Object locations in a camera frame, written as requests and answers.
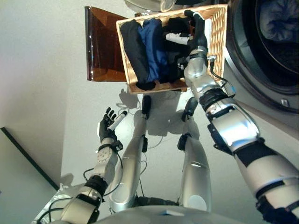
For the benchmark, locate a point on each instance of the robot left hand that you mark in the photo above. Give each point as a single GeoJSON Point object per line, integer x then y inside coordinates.
{"type": "Point", "coordinates": [107, 130]}

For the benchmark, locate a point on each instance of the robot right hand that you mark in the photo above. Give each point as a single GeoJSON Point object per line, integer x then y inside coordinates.
{"type": "Point", "coordinates": [199, 30]}

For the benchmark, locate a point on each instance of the grey cabinet with black edge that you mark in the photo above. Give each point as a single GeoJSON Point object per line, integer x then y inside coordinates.
{"type": "Point", "coordinates": [18, 186]}

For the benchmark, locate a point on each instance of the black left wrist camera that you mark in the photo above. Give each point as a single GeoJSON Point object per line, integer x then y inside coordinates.
{"type": "Point", "coordinates": [118, 145]}

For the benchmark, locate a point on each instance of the black robot foot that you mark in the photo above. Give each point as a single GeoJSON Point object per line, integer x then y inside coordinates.
{"type": "Point", "coordinates": [146, 105]}
{"type": "Point", "coordinates": [190, 107]}

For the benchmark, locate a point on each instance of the washing machine glass door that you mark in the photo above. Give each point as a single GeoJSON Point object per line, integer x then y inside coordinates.
{"type": "Point", "coordinates": [149, 4]}

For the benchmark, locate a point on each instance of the grey garment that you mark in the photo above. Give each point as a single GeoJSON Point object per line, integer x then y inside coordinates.
{"type": "Point", "coordinates": [278, 21]}

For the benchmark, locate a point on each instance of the brown translucent stand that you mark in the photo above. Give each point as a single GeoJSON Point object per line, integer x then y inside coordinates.
{"type": "Point", "coordinates": [102, 46]}

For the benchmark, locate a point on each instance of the black printed garment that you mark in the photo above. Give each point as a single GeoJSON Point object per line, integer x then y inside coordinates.
{"type": "Point", "coordinates": [172, 58]}

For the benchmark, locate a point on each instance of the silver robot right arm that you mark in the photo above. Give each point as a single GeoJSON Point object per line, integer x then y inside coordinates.
{"type": "Point", "coordinates": [233, 126]}

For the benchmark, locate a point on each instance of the blue garment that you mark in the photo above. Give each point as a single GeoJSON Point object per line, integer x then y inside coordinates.
{"type": "Point", "coordinates": [153, 53]}

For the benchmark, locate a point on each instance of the silver robot right leg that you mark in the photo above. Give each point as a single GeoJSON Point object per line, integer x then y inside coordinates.
{"type": "Point", "coordinates": [195, 168]}

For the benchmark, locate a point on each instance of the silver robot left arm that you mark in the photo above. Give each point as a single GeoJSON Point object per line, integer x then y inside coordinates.
{"type": "Point", "coordinates": [105, 161]}

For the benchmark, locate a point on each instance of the grey front-load washing machine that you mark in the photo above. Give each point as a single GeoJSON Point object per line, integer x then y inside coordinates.
{"type": "Point", "coordinates": [243, 58]}

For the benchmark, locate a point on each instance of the black robot left foot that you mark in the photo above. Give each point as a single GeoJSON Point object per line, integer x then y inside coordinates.
{"type": "Point", "coordinates": [146, 105]}

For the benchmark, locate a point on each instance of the wicker laundry basket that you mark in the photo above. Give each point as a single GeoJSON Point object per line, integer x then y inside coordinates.
{"type": "Point", "coordinates": [217, 46]}

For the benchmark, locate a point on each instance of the black robot right foot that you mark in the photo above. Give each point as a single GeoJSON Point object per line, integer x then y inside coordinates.
{"type": "Point", "coordinates": [190, 107]}

